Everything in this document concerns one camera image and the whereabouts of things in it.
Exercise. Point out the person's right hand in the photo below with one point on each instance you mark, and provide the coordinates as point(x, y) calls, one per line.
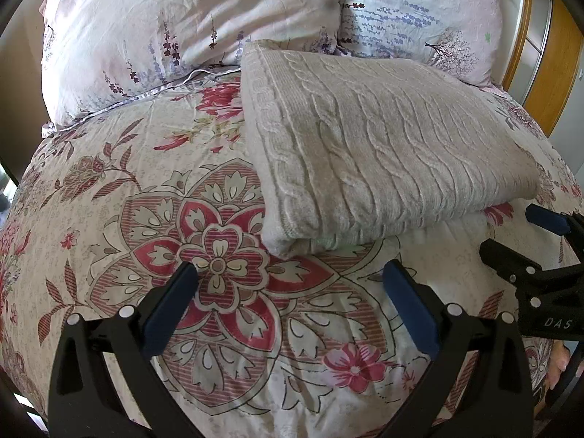
point(557, 365)

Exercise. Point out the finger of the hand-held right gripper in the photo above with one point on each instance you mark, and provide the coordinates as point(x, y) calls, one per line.
point(547, 219)
point(506, 260)

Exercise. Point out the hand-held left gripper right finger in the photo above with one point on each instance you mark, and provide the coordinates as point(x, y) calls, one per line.
point(410, 310)

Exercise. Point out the pink floral pillow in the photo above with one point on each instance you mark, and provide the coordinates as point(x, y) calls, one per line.
point(182, 23)

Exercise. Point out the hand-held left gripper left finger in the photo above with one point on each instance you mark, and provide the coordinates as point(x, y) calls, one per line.
point(169, 310)

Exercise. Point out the wooden wardrobe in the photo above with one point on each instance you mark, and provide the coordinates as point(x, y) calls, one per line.
point(559, 68)

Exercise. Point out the white lavender-print pillow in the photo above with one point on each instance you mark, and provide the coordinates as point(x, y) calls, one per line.
point(410, 13)

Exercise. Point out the floral bed duvet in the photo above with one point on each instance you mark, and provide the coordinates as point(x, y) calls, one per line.
point(137, 169)

